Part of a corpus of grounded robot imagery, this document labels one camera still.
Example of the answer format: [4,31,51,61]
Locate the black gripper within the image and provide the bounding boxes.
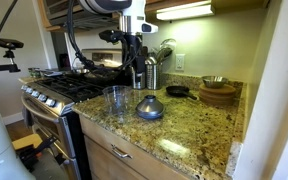
[125,33,148,78]

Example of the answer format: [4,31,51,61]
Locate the grey chopper blade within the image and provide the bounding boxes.
[116,94,125,115]

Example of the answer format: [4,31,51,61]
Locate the grey chopper cup lid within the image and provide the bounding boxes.
[135,94,166,121]

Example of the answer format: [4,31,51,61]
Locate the clear plastic chopper cup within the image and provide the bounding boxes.
[102,85,134,116]

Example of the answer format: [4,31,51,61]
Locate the narrow perforated steel utensil holder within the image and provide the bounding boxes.
[145,55,164,91]

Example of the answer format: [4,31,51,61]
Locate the steel ladle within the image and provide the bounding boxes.
[159,37,178,52]

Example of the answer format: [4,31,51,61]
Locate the small black cast iron skillet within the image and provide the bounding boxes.
[165,85,198,101]

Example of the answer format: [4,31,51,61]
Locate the under cabinet light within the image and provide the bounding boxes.
[155,0,216,22]

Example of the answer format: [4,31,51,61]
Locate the small steel bowl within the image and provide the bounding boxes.
[201,75,229,89]

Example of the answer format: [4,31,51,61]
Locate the wooden bowl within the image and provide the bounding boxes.
[198,83,237,97]

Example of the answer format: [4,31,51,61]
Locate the stainless steel gas stove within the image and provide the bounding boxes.
[19,48,132,180]

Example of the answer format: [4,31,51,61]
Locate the steel range hood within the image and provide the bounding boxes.
[37,0,122,33]

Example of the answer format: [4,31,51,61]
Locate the wooden base cabinet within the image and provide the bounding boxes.
[78,114,192,180]

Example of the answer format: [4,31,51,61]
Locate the small glass jar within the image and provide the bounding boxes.
[28,67,42,79]

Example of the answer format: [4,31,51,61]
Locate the black clamp tool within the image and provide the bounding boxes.
[17,135,67,168]

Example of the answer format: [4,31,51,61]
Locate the yellow stool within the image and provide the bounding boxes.
[11,133,44,152]

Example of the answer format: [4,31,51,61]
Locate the white wall outlet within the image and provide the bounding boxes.
[174,53,186,72]

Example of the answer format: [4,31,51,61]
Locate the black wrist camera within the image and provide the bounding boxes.
[98,29,126,45]

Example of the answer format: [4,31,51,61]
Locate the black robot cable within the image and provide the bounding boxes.
[66,0,142,80]

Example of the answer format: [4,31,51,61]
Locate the silver drawer handle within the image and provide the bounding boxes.
[110,143,134,161]

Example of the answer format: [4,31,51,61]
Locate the black camera on mount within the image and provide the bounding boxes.
[0,37,25,74]

